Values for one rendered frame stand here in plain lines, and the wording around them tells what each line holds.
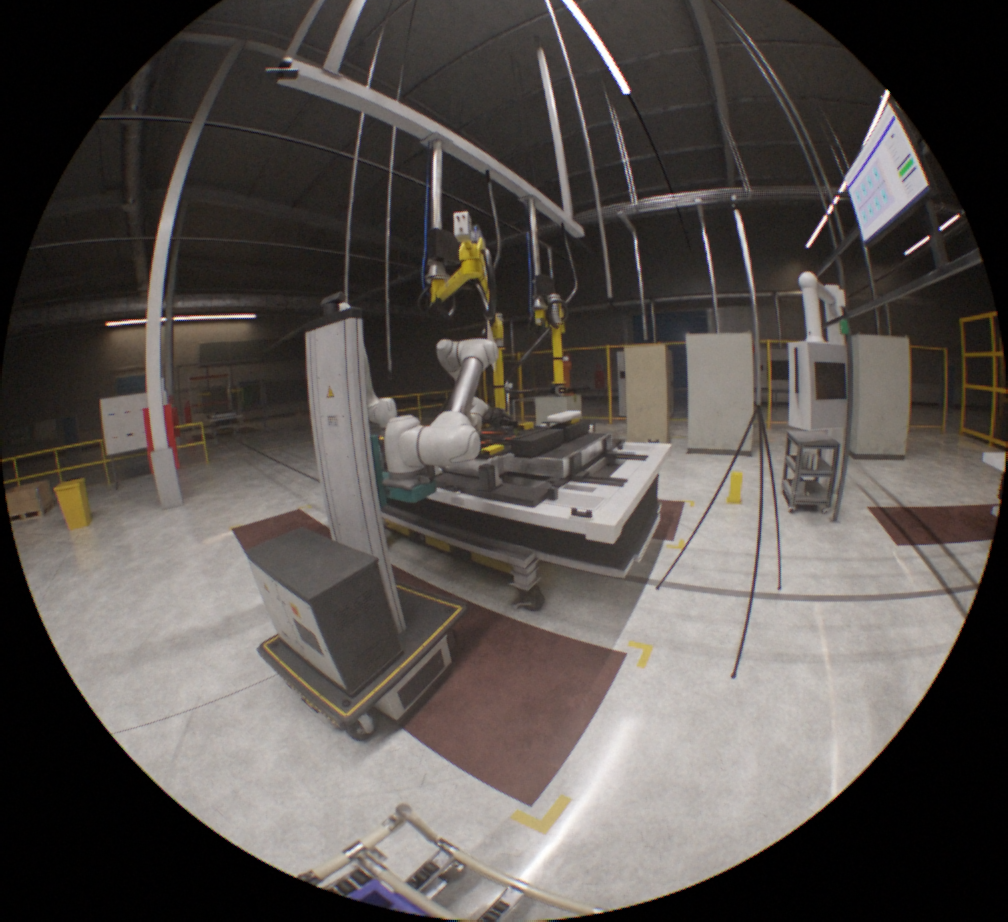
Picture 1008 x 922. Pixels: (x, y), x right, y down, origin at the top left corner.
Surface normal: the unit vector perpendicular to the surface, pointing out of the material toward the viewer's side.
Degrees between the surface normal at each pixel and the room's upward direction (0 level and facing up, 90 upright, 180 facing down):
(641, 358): 90
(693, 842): 0
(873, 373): 90
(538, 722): 0
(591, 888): 0
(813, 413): 86
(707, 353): 90
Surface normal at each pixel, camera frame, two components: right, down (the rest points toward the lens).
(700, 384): -0.58, 0.13
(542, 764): -0.06, -0.99
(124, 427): 0.88, 0.00
